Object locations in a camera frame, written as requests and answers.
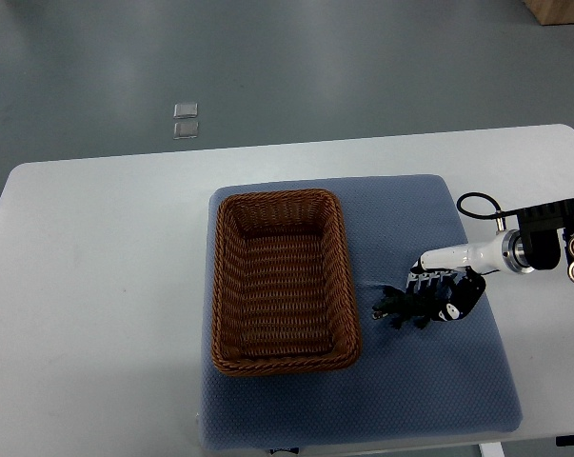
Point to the brown wicker basket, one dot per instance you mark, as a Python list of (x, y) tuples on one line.
[(283, 299)]

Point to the blue grey cushion mat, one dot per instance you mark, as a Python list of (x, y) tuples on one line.
[(446, 379)]

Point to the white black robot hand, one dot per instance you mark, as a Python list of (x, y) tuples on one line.
[(453, 278)]

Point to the upper metal floor plate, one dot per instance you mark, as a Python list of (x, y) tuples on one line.
[(185, 110)]

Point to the black table control panel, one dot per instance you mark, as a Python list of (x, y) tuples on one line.
[(564, 441)]

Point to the dark toy crocodile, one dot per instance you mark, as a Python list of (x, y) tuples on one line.
[(403, 307)]

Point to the wooden box corner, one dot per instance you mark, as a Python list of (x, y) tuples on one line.
[(552, 12)]

